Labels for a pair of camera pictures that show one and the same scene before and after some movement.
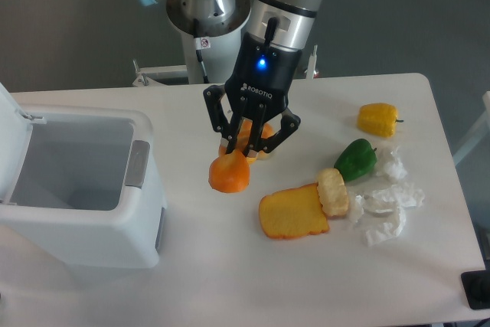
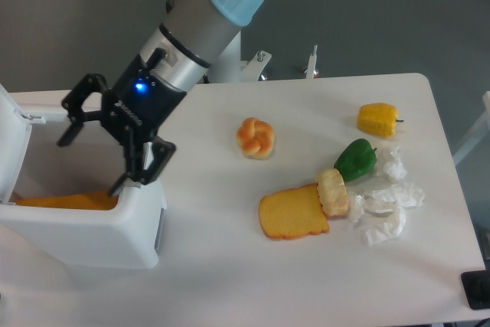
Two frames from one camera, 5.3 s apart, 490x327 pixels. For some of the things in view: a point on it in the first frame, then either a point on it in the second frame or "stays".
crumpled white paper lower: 380,214 stays
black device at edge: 476,287 stays
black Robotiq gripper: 257,84 → 142,98
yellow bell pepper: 378,119 stays
